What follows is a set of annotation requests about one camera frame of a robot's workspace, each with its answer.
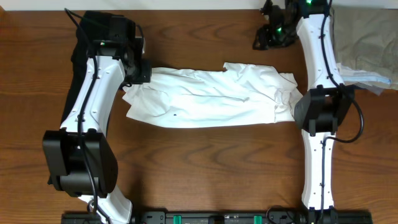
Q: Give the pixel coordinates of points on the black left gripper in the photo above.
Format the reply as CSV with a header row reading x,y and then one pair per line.
x,y
145,76

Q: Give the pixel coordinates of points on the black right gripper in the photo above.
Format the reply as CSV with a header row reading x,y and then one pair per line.
x,y
263,40

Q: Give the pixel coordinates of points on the white t-shirt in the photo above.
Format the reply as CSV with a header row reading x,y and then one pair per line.
x,y
242,94

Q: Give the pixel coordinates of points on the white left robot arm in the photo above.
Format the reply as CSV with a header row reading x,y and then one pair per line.
x,y
80,160

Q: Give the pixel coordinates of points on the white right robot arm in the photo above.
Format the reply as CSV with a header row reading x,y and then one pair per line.
x,y
320,112

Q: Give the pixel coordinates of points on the black garment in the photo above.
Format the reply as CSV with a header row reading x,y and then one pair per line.
x,y
93,26

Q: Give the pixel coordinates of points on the khaki grey garment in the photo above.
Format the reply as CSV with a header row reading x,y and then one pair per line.
x,y
366,39

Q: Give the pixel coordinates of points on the light blue folded cloth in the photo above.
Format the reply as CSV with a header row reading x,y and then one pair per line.
x,y
371,81

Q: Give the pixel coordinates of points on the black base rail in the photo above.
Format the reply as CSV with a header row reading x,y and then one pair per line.
x,y
274,215

